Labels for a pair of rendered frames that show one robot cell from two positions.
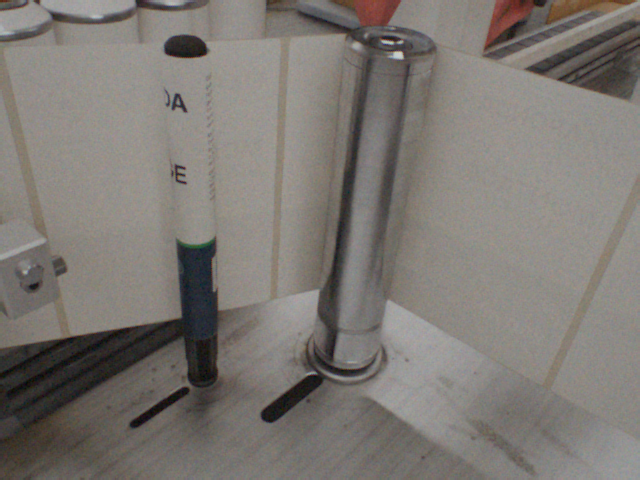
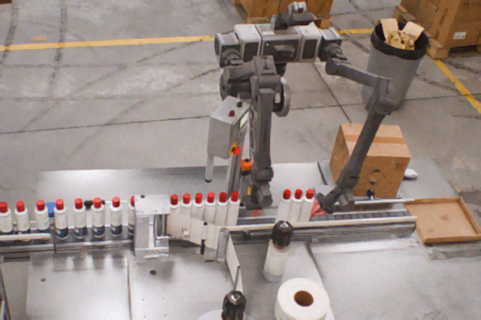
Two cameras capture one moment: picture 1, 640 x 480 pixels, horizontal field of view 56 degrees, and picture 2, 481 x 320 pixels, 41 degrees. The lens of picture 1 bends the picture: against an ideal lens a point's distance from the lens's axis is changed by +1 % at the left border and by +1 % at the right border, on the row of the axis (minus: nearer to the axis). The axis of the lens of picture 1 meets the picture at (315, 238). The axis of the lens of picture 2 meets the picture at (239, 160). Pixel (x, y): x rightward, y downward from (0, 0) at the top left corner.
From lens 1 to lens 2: 2.45 m
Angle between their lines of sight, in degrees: 27
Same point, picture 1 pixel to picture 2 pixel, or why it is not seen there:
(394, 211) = (222, 246)
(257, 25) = (235, 208)
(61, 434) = (184, 251)
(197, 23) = (223, 207)
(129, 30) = (213, 207)
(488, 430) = (226, 276)
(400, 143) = (222, 240)
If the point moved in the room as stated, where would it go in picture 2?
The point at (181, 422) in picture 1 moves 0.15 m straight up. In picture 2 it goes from (196, 256) to (198, 232)
